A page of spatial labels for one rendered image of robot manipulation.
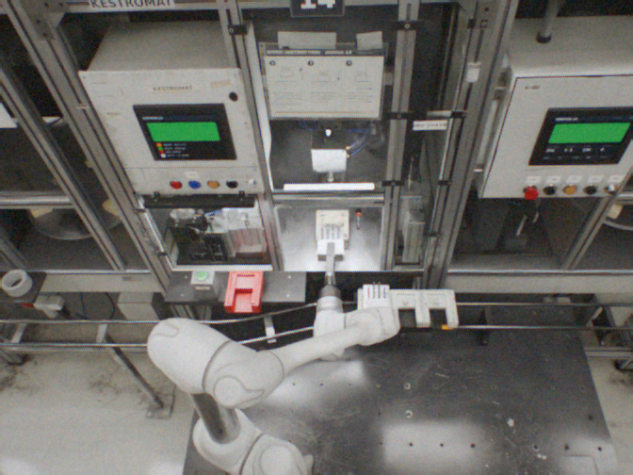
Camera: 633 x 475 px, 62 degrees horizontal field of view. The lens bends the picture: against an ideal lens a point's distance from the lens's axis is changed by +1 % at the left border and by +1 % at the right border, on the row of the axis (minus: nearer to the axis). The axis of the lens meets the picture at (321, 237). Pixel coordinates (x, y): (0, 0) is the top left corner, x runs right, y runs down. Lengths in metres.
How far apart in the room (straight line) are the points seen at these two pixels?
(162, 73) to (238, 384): 0.80
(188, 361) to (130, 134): 0.70
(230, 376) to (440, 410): 1.07
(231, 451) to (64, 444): 1.44
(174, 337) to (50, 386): 1.98
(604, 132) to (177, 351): 1.24
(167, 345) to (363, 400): 0.97
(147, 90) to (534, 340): 1.68
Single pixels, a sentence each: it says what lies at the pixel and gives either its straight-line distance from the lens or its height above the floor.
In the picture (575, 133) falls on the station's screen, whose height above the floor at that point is 1.63.
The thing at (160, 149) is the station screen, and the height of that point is 1.59.
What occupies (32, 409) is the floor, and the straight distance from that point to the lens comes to 3.21.
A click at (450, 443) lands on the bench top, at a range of 2.04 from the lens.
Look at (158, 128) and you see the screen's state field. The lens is 1.55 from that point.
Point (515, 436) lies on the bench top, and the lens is 2.10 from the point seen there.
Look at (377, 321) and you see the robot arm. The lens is 1.64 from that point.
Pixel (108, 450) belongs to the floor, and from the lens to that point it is 2.95.
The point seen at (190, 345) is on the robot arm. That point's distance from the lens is 1.27.
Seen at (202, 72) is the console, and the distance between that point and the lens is 1.43.
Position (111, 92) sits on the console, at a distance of 1.55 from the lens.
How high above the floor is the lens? 2.61
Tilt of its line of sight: 52 degrees down
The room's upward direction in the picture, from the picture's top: 4 degrees counter-clockwise
